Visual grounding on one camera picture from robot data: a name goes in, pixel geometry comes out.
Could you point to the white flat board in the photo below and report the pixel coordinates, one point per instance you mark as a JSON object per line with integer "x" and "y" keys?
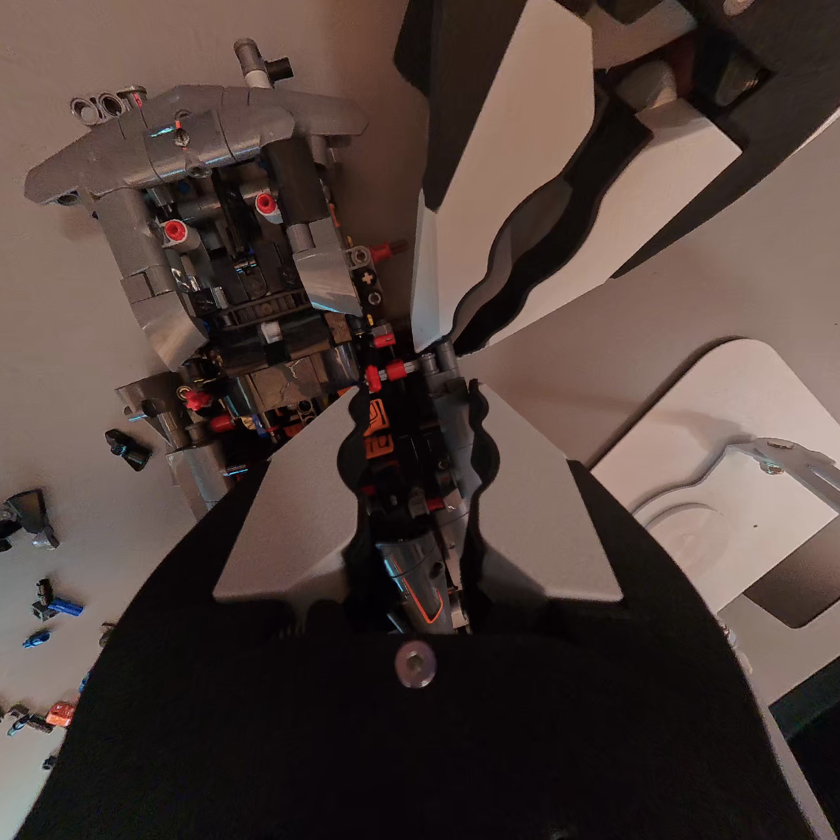
{"x": 722, "y": 394}

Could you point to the black angled lego piece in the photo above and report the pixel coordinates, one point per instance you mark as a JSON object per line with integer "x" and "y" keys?
{"x": 128, "y": 449}

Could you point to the large grey lego vehicle model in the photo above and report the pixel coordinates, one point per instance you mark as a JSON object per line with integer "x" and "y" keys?
{"x": 229, "y": 262}

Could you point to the grey lego cylinder assembly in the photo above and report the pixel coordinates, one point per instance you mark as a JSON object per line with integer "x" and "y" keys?
{"x": 453, "y": 420}

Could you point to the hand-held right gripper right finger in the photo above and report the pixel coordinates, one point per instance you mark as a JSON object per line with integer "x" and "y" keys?
{"x": 551, "y": 525}

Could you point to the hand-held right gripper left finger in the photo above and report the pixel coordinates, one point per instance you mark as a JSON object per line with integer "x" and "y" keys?
{"x": 289, "y": 525}

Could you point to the person's left hand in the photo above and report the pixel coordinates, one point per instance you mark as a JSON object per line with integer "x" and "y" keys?
{"x": 684, "y": 62}

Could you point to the scattered small lego pieces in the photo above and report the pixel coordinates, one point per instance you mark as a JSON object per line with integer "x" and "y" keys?
{"x": 59, "y": 607}

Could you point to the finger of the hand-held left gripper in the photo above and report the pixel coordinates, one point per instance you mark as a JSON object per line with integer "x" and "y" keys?
{"x": 512, "y": 118}
{"x": 656, "y": 190}

